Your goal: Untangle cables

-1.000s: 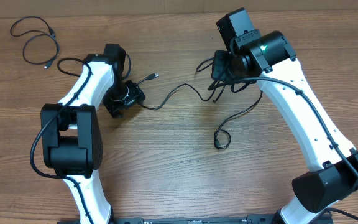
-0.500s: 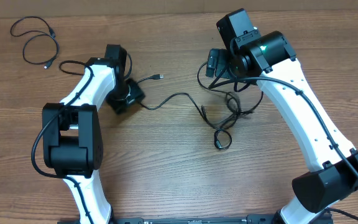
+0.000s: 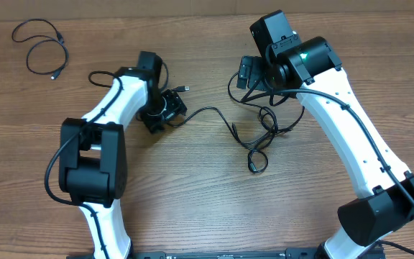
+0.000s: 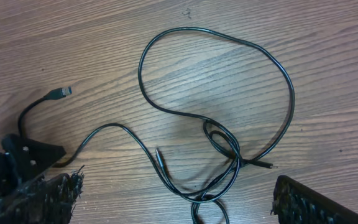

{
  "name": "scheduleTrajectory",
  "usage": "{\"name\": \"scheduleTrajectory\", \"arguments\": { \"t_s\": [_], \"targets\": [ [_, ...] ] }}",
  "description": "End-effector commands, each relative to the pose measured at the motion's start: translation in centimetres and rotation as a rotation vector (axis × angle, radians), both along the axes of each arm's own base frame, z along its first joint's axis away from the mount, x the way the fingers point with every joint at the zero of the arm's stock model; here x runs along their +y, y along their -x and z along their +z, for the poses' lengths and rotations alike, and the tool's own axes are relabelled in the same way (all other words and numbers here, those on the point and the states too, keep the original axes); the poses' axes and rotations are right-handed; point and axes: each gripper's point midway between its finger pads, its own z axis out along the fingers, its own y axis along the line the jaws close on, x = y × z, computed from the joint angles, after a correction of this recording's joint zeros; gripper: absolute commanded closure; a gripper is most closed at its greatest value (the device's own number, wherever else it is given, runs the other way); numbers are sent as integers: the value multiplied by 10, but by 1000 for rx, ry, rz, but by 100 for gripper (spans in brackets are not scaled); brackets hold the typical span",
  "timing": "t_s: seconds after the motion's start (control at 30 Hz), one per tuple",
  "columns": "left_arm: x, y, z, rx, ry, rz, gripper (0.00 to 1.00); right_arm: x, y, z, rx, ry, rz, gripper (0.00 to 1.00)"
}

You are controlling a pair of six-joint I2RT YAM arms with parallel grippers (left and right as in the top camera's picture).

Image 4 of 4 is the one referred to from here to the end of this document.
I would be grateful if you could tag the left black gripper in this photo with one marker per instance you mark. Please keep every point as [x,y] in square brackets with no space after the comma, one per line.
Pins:
[23,160]

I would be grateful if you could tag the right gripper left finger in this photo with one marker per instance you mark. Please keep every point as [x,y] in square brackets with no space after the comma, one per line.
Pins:
[31,198]

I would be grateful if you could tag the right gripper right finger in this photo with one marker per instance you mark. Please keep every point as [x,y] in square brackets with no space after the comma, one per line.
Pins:
[294,203]

